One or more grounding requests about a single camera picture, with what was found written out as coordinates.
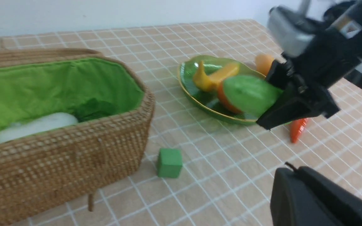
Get woven rattan basket green lining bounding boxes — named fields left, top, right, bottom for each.
left=0, top=48, right=156, bottom=226

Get yellow banana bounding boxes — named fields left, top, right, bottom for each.
left=192, top=61, right=240, bottom=92

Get green glass leaf plate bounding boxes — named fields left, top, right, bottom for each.
left=177, top=55, right=265, bottom=126

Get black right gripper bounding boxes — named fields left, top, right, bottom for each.
left=256, top=0, right=362, bottom=130

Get orange carrot green top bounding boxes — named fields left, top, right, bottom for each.
left=290, top=118, right=309, bottom=143

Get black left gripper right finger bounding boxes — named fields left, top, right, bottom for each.
left=285, top=162, right=362, bottom=226

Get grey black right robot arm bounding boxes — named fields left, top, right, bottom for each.
left=256, top=0, right=362, bottom=130

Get orange persimmon green calyx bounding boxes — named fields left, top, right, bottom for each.
left=217, top=81, right=243, bottom=114

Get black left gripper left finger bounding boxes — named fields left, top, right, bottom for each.
left=270, top=168, right=343, bottom=226

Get orange yellow mango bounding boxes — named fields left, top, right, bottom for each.
left=255, top=54, right=275, bottom=76

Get white radish green leaves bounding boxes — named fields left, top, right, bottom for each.
left=0, top=98, right=118, bottom=143

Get light green chayote gourd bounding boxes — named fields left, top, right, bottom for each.
left=223, top=75, right=283, bottom=119

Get green foam cube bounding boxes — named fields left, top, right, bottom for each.
left=156, top=148, right=183, bottom=178

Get checkered beige tablecloth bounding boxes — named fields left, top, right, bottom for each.
left=2, top=20, right=362, bottom=226

